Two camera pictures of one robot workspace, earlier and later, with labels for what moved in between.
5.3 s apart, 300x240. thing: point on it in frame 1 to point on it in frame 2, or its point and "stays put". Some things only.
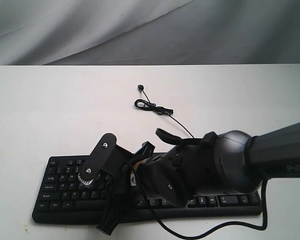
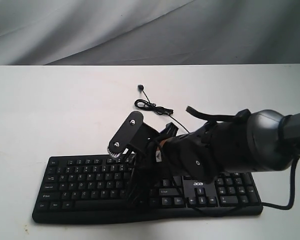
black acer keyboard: (61, 199) stays put
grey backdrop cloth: (79, 32) stays put
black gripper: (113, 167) to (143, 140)
